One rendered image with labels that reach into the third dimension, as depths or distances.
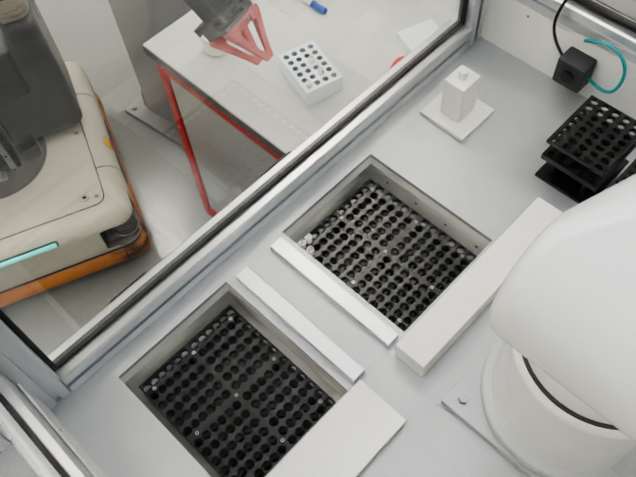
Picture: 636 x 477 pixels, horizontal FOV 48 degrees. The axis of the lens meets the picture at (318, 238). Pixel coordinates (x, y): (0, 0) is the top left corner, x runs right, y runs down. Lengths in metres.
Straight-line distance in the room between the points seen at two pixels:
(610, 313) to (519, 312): 0.05
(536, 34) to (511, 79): 0.08
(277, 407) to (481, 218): 0.41
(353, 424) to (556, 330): 0.55
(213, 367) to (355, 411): 0.23
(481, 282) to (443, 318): 0.08
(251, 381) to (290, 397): 0.06
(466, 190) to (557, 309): 0.72
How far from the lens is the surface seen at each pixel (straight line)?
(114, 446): 1.00
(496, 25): 1.32
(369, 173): 1.24
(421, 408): 0.97
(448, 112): 1.20
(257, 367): 1.08
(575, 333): 0.43
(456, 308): 0.99
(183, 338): 1.15
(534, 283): 0.44
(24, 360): 0.93
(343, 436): 0.94
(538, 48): 1.29
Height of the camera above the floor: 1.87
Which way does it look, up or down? 59 degrees down
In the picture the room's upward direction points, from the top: 6 degrees counter-clockwise
